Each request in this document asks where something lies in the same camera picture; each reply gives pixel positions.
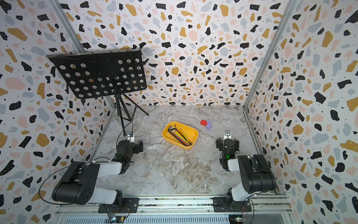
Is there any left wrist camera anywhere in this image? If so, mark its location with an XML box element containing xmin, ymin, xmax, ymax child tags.
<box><xmin>127</xmin><ymin>131</ymin><xmax>135</xmax><ymax>143</ymax></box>

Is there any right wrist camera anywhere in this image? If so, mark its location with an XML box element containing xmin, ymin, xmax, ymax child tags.
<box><xmin>223</xmin><ymin>130</ymin><xmax>232</xmax><ymax>140</ymax></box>

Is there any black perforated music stand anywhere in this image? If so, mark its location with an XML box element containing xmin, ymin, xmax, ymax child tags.
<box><xmin>47</xmin><ymin>49</ymin><xmax>147</xmax><ymax>122</ymax></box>

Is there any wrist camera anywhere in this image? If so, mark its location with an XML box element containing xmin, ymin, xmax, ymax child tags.
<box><xmin>223</xmin><ymin>130</ymin><xmax>232</xmax><ymax>140</ymax></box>
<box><xmin>127</xmin><ymin>131</ymin><xmax>135</xmax><ymax>143</ymax></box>

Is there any orange hex key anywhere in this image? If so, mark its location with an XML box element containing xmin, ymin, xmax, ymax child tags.
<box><xmin>174</xmin><ymin>125</ymin><xmax>192</xmax><ymax>146</ymax></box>

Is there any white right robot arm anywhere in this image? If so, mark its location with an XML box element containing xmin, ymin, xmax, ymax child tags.
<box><xmin>216</xmin><ymin>138</ymin><xmax>277</xmax><ymax>205</ymax></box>

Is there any red hex key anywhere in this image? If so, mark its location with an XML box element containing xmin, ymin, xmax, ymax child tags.
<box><xmin>170</xmin><ymin>131</ymin><xmax>189</xmax><ymax>147</ymax></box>

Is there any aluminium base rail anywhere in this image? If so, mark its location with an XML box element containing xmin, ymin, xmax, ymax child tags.
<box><xmin>54</xmin><ymin>194</ymin><xmax>296</xmax><ymax>224</ymax></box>

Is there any yellow hex key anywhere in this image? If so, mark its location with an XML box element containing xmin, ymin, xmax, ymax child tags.
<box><xmin>173</xmin><ymin>129</ymin><xmax>192</xmax><ymax>147</ymax></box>

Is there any aluminium corner post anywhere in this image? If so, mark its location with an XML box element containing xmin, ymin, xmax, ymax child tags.
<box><xmin>48</xmin><ymin>0</ymin><xmax>116</xmax><ymax>161</ymax></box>
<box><xmin>243</xmin><ymin>0</ymin><xmax>298</xmax><ymax>154</ymax></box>

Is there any yellow plastic storage box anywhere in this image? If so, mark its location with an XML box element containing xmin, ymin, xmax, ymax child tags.
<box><xmin>162</xmin><ymin>121</ymin><xmax>199</xmax><ymax>150</ymax></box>

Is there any aluminium corner post right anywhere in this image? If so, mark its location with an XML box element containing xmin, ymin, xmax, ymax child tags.
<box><xmin>243</xmin><ymin>0</ymin><xmax>298</xmax><ymax>154</ymax></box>

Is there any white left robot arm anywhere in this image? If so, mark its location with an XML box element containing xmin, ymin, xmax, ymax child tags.
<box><xmin>52</xmin><ymin>137</ymin><xmax>144</xmax><ymax>208</ymax></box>

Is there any red block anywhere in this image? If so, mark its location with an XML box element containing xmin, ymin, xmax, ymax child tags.
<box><xmin>200</xmin><ymin>119</ymin><xmax>208</xmax><ymax>126</ymax></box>

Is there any long black hex key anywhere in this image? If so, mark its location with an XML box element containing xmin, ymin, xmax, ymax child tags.
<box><xmin>168</xmin><ymin>125</ymin><xmax>192</xmax><ymax>147</ymax></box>

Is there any aluminium corner post left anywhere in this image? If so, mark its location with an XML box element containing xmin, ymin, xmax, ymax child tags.
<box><xmin>48</xmin><ymin>0</ymin><xmax>116</xmax><ymax>161</ymax></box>

